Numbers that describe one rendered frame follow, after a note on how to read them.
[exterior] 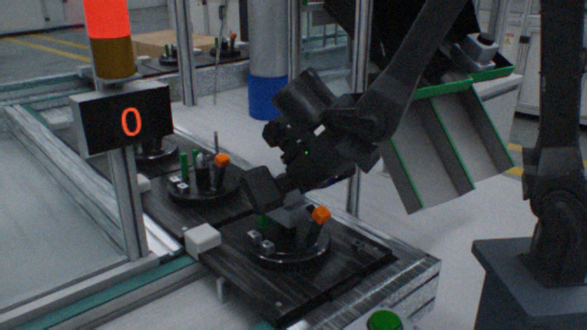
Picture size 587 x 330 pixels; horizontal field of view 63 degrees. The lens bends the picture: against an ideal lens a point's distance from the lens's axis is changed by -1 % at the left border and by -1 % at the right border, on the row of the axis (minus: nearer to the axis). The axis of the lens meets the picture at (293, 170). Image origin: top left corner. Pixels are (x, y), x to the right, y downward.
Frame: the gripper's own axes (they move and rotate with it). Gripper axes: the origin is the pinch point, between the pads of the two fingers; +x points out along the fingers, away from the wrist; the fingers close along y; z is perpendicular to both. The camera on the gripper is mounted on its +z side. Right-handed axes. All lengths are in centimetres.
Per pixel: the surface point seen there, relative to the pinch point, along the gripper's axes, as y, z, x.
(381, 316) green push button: 1.5, -22.0, -8.4
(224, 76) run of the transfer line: -65, 67, 97
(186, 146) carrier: -9, 25, 43
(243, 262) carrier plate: 8.0, -7.3, 7.7
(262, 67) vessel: -54, 49, 58
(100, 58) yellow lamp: 21.0, 22.4, -6.9
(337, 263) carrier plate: -2.8, -13.9, 0.7
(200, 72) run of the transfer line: -54, 70, 94
